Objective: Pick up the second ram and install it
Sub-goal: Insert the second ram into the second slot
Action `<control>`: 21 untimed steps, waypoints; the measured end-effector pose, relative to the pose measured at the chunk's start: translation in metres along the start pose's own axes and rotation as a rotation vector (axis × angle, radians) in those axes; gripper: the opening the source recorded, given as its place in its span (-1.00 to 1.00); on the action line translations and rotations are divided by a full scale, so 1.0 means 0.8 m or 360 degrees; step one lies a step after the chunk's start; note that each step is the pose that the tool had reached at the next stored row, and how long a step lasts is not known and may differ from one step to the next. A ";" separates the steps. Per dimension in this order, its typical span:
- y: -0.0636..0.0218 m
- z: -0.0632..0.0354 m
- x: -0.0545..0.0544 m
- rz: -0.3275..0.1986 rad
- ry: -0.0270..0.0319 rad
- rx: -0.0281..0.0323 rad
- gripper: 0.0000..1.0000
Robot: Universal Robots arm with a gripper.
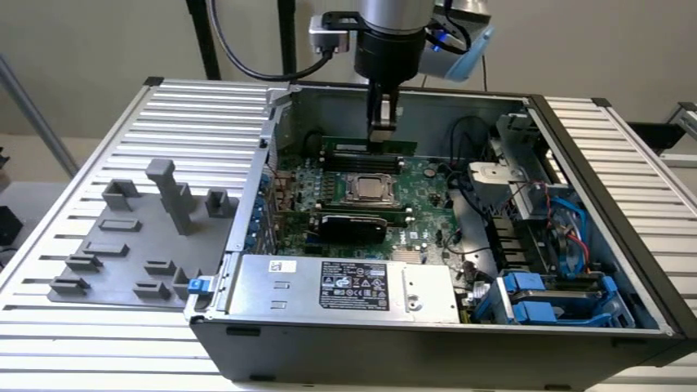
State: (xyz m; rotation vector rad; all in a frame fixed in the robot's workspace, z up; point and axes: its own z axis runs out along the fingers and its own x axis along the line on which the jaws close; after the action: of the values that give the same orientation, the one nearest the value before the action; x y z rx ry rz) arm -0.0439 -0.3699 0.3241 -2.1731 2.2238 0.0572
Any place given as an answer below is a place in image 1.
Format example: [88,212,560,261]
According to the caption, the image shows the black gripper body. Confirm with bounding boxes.
[354,29,427,86]

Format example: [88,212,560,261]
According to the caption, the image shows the green RAM stick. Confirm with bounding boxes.
[320,135,420,158]

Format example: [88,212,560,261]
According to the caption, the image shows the black RAM slot bank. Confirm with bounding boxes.
[322,151,406,173]

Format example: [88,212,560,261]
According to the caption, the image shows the CPU in socket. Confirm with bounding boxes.
[338,171,403,207]

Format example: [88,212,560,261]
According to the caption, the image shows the green motherboard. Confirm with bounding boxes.
[266,154,471,267]

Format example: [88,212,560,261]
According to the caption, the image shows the metal disk bay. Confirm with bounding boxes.
[467,113,571,221]

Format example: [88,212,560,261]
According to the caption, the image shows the black graphics card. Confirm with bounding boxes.
[307,212,391,247]

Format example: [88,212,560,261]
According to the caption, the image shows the silver power supply unit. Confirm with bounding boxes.
[224,253,466,327]

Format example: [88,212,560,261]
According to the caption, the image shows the blue drive caddy cage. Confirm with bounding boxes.
[472,269,638,329]

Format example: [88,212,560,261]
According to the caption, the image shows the grey parts rack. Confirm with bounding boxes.
[47,158,242,314]

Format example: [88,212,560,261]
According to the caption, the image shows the black open PC case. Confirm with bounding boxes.
[183,81,697,390]

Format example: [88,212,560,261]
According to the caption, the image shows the black box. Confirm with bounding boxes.
[0,205,26,247]

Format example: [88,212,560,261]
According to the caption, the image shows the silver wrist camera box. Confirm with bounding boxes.
[307,11,363,55]

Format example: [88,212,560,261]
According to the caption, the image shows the black looped wire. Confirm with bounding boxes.
[448,115,495,167]

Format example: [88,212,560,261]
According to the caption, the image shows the black upright post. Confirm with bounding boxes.
[279,0,300,79]
[184,0,224,81]

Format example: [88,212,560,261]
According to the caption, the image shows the thick black camera cable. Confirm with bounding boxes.
[211,0,335,82]

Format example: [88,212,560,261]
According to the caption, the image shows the blue data wire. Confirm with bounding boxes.
[547,194,595,283]

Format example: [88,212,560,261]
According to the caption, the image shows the red wire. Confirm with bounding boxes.
[563,226,596,274]

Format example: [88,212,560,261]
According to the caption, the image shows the aluminium profile rail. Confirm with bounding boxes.
[656,100,697,167]

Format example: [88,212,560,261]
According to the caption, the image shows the aluminium frame strut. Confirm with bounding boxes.
[0,51,80,178]

